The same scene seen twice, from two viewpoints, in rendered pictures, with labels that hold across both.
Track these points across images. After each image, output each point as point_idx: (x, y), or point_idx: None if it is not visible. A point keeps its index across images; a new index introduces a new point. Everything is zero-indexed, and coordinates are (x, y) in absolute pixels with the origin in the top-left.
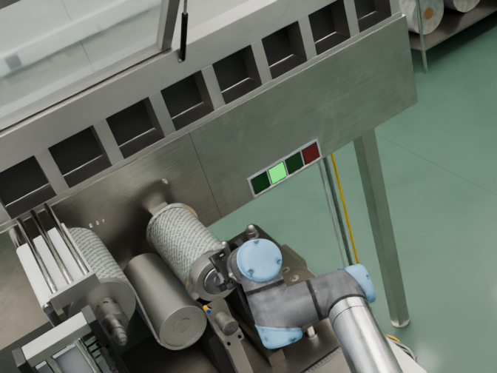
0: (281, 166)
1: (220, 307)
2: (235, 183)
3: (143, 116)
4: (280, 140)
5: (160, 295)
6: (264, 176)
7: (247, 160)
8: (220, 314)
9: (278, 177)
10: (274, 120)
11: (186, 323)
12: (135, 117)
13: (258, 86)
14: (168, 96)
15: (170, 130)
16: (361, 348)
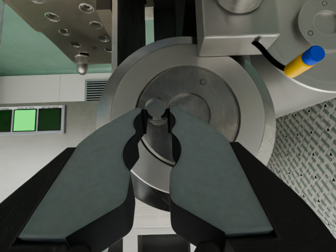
0: (17, 125)
1: (228, 27)
2: (79, 134)
3: (147, 241)
4: (7, 157)
5: (292, 111)
6: (42, 125)
7: (55, 155)
8: (249, 2)
9: (26, 113)
10: (4, 188)
11: (317, 30)
12: (155, 245)
13: None
14: (116, 250)
15: (128, 239)
16: None
